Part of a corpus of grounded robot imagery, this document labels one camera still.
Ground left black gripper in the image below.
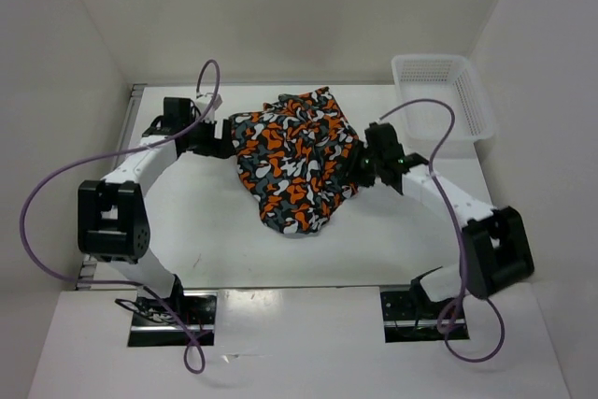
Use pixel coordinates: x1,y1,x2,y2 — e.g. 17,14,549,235
184,114,236,160

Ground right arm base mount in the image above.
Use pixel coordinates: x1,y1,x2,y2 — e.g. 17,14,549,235
379,289,450,343

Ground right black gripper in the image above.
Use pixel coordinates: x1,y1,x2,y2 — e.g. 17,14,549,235
334,139,382,188

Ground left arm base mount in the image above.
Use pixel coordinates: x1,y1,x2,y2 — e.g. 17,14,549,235
115,293,217,348

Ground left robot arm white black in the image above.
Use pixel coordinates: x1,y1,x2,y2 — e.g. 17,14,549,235
78,93,234,324

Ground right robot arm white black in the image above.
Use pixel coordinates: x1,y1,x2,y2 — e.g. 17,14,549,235
347,122,534,318

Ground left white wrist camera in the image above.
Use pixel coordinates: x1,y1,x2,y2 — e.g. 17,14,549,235
194,93,222,115

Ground white perforated plastic basket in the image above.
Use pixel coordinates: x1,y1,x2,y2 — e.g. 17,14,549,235
391,54,496,158

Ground orange camouflage shorts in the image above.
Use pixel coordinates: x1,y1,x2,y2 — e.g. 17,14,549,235
229,87,360,235

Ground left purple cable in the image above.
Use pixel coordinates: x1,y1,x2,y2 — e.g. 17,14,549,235
19,59,223,375

